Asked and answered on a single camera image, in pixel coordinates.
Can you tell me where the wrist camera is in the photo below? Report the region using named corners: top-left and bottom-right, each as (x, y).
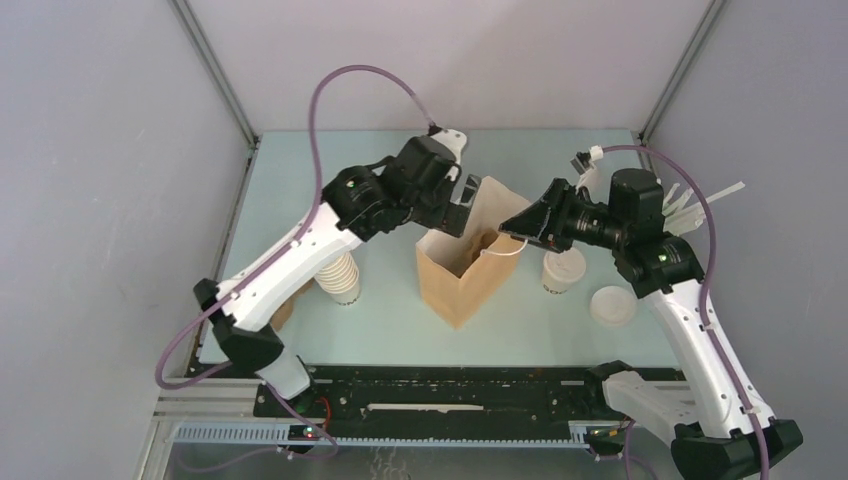
top-left (571, 145), bottom-right (604, 193)
top-left (428, 125), bottom-right (468, 164)

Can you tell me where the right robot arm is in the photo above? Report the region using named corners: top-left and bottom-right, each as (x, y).
top-left (500, 168), bottom-right (803, 479)

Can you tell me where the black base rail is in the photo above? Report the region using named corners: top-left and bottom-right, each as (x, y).
top-left (251, 362), bottom-right (690, 455)

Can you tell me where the single white paper cup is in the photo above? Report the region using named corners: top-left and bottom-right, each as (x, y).
top-left (541, 264), bottom-right (586, 295)

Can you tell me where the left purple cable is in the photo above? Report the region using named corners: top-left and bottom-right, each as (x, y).
top-left (154, 64), bottom-right (439, 391)

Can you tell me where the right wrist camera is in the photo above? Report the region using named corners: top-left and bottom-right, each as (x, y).
top-left (571, 145), bottom-right (604, 193)

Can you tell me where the brown paper bag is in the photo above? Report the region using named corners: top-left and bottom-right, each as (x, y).
top-left (415, 176), bottom-right (530, 330)

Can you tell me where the stack of white lids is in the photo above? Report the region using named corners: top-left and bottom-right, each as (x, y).
top-left (589, 285), bottom-right (637, 327)

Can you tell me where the stack of white paper cups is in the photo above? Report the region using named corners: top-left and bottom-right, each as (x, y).
top-left (314, 252), bottom-right (361, 306)

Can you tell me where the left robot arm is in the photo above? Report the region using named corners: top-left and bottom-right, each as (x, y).
top-left (193, 128), bottom-right (480, 417)

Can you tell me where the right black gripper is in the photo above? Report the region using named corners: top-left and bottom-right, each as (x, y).
top-left (499, 177), bottom-right (628, 254)

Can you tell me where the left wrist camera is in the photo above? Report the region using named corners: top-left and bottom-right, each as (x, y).
top-left (428, 125), bottom-right (468, 164)

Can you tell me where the brown pulp cup carrier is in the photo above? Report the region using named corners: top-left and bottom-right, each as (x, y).
top-left (269, 279), bottom-right (314, 332)

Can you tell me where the white plastic cup lid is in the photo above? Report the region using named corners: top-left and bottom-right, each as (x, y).
top-left (543, 247), bottom-right (587, 281)

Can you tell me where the brown pulp carrier piece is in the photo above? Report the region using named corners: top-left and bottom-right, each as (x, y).
top-left (462, 229), bottom-right (499, 270)

